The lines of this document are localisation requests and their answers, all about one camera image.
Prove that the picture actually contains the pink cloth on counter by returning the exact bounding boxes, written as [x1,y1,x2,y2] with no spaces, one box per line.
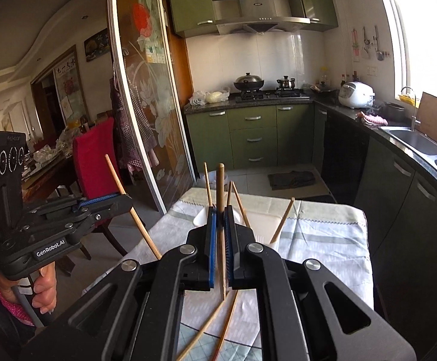
[356,112,389,126]

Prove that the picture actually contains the white plastic bags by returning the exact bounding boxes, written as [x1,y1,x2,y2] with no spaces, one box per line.
[189,87,230,106]

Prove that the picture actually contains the green lower cabinets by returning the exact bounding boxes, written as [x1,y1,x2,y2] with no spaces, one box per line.
[185,103,314,172]

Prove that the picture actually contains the plain bamboo chopstick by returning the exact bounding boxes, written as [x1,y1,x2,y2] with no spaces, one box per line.
[104,154,162,260]

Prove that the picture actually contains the white plastic utensil holder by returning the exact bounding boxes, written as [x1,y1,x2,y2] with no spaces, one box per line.
[192,208,281,252]

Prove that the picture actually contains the black wok with lid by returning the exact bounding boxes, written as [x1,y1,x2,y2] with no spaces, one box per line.
[234,73,264,91]

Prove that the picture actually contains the white rice cooker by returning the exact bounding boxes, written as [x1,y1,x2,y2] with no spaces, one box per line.
[338,82,375,109]

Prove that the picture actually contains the gas stove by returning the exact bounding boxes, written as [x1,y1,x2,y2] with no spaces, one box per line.
[234,89,310,102]

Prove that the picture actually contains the wooden cutting board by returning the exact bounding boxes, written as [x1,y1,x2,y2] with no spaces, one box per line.
[417,92,437,143]

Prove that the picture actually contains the checked apron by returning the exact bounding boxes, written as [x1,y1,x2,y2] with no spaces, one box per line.
[110,73,159,175]

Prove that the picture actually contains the glass sliding door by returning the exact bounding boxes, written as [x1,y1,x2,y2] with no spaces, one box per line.
[107,0,195,214]

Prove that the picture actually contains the patterned brown chopstick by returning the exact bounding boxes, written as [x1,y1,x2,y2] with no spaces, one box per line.
[211,290,239,361]
[226,181,234,206]
[270,197,295,245]
[176,298,227,361]

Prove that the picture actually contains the small steel pot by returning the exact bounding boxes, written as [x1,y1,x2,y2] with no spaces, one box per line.
[277,75,295,90]

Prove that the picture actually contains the steel range hood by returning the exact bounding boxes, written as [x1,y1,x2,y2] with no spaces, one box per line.
[212,0,311,34]

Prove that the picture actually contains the person left hand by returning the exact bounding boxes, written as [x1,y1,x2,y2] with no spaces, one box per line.
[0,262,57,314]

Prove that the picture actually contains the dark floor mat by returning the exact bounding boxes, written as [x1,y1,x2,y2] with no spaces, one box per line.
[267,170,316,191]

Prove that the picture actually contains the steel double sink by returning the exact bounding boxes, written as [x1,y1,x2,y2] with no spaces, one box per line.
[380,126,437,171]

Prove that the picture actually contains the red chair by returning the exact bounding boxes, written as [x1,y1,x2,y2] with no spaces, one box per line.
[73,117,131,256]

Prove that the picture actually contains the patterned grey tablecloth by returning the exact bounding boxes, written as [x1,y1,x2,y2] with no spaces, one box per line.
[81,187,375,361]

